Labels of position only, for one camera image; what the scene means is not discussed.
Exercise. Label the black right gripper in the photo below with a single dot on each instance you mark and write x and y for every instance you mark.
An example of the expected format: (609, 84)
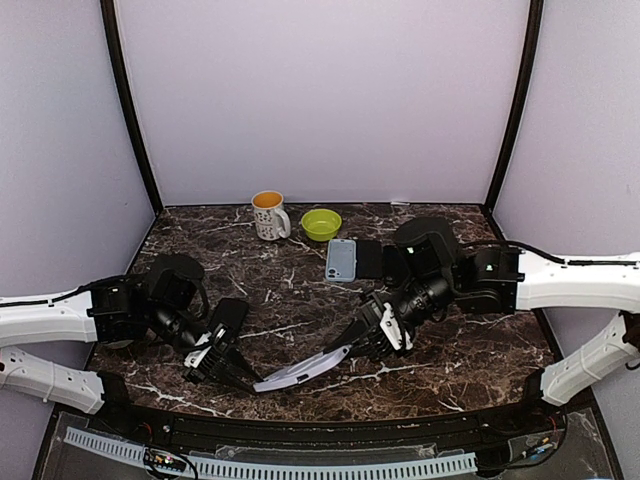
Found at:
(374, 343)

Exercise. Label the light blue phone case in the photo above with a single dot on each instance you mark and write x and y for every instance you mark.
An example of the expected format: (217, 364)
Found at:
(341, 261)

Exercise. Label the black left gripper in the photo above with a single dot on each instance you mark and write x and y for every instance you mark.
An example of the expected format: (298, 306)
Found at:
(206, 364)

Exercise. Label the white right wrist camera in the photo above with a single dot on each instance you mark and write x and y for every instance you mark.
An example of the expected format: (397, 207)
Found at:
(398, 334)

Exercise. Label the dark green phone case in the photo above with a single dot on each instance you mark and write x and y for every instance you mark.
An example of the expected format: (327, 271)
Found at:
(395, 270)

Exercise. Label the black left corner post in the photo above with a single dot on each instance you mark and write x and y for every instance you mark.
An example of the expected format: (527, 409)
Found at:
(128, 109)

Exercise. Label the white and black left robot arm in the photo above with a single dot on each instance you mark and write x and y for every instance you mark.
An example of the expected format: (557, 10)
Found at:
(168, 299)

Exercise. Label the white patterned mug orange inside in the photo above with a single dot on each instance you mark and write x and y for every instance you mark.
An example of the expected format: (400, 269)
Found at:
(271, 220)

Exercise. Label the black phone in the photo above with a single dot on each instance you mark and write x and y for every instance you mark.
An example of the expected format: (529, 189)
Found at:
(227, 320)
(369, 259)

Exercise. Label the white slotted cable duct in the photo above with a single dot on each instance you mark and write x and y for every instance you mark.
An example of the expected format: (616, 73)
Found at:
(244, 463)

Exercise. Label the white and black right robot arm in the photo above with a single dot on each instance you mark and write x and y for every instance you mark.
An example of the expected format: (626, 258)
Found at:
(502, 278)

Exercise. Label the black right corner post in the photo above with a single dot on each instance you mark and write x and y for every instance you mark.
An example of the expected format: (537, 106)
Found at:
(518, 103)

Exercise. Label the small green circuit board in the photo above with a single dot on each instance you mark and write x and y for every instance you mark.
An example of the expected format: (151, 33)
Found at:
(159, 461)

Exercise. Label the black front table rail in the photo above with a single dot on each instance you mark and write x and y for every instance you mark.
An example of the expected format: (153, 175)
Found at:
(362, 415)

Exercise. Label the black corner post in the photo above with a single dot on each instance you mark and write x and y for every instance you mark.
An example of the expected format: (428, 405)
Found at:
(518, 103)
(128, 109)

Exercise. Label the lime green plastic bowl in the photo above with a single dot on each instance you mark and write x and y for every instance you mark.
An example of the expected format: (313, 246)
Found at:
(321, 225)

